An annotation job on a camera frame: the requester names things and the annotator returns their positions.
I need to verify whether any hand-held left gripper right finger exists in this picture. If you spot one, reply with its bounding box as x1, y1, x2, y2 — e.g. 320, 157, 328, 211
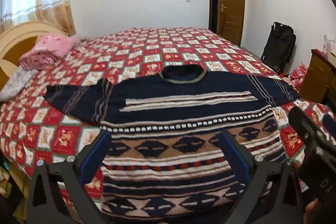
220, 130, 303, 224

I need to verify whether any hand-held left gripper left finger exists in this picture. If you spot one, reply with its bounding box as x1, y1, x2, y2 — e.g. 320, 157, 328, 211
26, 130, 112, 224

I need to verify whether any navy patterned knit sweater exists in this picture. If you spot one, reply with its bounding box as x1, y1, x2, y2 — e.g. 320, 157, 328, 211
45, 64, 301, 224

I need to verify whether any person's right hand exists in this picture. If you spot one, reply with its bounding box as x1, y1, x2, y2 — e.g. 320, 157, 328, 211
303, 199, 326, 224

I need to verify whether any red plaid cloth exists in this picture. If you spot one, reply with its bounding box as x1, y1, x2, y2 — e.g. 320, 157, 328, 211
287, 64, 308, 88

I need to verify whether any grey floral pillow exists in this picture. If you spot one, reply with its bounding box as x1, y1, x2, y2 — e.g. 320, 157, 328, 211
0, 67, 40, 102

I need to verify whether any red checkered bear bedspread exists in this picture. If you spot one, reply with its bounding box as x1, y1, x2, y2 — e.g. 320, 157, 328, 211
0, 27, 336, 216

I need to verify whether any pink folded blanket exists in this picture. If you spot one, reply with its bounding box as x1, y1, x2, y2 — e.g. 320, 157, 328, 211
20, 33, 79, 71

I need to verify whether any black bag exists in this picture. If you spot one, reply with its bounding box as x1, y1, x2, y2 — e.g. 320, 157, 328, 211
261, 21, 297, 74

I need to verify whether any wooden headboard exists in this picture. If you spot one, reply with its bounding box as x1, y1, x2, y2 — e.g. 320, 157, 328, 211
0, 22, 69, 92

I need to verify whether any brown wooden door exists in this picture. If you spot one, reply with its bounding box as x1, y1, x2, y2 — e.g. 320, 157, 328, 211
216, 0, 246, 47

